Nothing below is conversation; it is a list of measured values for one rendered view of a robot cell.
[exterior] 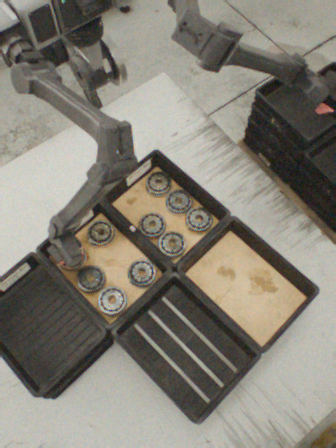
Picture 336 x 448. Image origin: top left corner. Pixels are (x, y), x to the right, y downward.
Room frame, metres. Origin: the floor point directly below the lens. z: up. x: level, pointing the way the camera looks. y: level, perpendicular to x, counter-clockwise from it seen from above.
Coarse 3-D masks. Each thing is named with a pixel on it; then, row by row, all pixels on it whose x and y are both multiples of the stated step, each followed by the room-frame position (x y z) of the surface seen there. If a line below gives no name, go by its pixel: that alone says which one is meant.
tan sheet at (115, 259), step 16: (112, 224) 0.68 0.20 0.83; (80, 240) 0.62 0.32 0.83; (128, 240) 0.61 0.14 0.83; (96, 256) 0.55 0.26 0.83; (112, 256) 0.55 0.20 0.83; (128, 256) 0.55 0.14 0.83; (144, 256) 0.55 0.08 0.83; (64, 272) 0.49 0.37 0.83; (112, 272) 0.49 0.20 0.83; (144, 272) 0.49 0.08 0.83; (160, 272) 0.48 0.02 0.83; (80, 288) 0.43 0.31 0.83; (128, 288) 0.43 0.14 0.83; (96, 304) 0.37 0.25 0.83; (128, 304) 0.37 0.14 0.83; (112, 320) 0.31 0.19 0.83
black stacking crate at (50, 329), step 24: (24, 288) 0.43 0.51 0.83; (48, 288) 0.43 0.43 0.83; (0, 312) 0.35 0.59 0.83; (24, 312) 0.35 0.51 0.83; (48, 312) 0.34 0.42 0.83; (72, 312) 0.34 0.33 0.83; (0, 336) 0.26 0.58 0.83; (24, 336) 0.26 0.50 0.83; (48, 336) 0.26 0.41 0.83; (72, 336) 0.26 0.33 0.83; (96, 336) 0.26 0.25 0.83; (24, 360) 0.18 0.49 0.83; (48, 360) 0.18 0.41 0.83
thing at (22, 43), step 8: (8, 24) 0.96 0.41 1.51; (16, 24) 0.97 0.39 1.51; (0, 32) 0.94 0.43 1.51; (8, 32) 0.95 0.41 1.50; (16, 32) 0.96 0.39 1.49; (24, 32) 0.98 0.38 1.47; (0, 40) 0.93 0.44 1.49; (8, 40) 0.93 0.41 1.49; (16, 40) 0.93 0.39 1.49; (24, 40) 0.94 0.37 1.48; (0, 48) 0.93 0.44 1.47; (8, 48) 0.91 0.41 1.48; (16, 48) 0.91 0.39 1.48; (24, 48) 0.91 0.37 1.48; (32, 48) 0.91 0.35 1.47; (8, 56) 0.91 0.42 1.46; (16, 56) 0.89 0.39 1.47; (8, 64) 0.93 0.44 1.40
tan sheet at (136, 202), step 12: (156, 168) 0.92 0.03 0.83; (144, 180) 0.87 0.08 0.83; (132, 192) 0.82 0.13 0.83; (144, 192) 0.82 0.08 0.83; (120, 204) 0.76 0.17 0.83; (132, 204) 0.76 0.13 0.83; (144, 204) 0.76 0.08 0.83; (156, 204) 0.76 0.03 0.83; (192, 204) 0.76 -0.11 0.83; (132, 216) 0.71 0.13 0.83; (168, 216) 0.71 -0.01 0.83; (180, 216) 0.71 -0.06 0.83; (168, 228) 0.66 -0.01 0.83; (180, 228) 0.66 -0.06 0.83; (156, 240) 0.61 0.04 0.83; (192, 240) 0.61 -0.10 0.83
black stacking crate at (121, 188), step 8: (152, 160) 0.92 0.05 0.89; (160, 160) 0.92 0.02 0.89; (152, 168) 0.92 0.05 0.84; (160, 168) 0.92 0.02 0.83; (168, 168) 0.89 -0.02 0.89; (176, 176) 0.86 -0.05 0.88; (120, 184) 0.81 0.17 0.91; (184, 184) 0.83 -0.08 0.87; (192, 184) 0.80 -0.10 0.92; (112, 192) 0.78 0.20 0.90; (120, 192) 0.80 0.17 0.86; (192, 192) 0.79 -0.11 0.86; (200, 192) 0.77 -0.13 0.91; (112, 200) 0.77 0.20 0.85; (200, 200) 0.76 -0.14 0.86; (208, 200) 0.74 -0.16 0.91; (208, 208) 0.73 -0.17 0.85; (216, 208) 0.71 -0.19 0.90; (216, 216) 0.70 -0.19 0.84; (224, 216) 0.68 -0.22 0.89
